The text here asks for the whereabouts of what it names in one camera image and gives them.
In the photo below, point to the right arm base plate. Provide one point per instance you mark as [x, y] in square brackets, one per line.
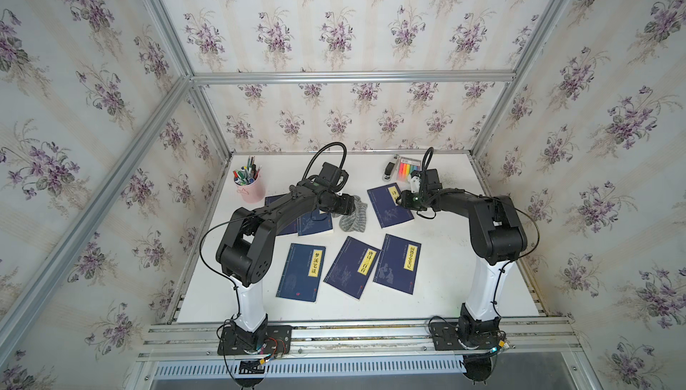
[452, 336]

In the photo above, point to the grey black stapler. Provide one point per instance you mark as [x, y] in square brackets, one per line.
[390, 168]

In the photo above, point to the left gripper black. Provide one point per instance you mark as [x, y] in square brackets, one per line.
[344, 204]

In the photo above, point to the grey striped cleaning cloth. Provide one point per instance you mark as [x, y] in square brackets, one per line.
[357, 221]

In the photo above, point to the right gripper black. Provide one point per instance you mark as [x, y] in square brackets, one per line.
[405, 199]

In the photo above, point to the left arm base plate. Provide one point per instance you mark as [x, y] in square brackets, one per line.
[254, 339]

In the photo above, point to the aluminium rail frame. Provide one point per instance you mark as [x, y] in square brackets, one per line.
[305, 349]

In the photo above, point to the pink pen cup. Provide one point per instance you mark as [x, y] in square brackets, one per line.
[248, 182]

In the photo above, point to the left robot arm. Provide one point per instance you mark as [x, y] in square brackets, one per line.
[245, 253]

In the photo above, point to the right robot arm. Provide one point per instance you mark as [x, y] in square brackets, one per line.
[498, 240]

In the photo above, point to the clear box of highlighters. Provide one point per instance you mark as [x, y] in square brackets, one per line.
[406, 167]

